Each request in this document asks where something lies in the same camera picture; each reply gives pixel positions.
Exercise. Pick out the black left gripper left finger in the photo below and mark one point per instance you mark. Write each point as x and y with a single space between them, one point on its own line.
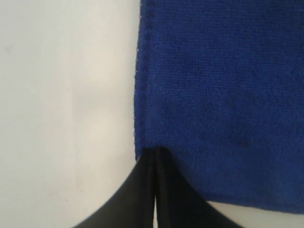
132 205

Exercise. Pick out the blue towel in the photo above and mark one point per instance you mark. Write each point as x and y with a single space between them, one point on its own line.
220 83

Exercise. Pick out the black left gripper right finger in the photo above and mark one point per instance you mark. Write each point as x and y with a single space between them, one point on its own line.
178 205

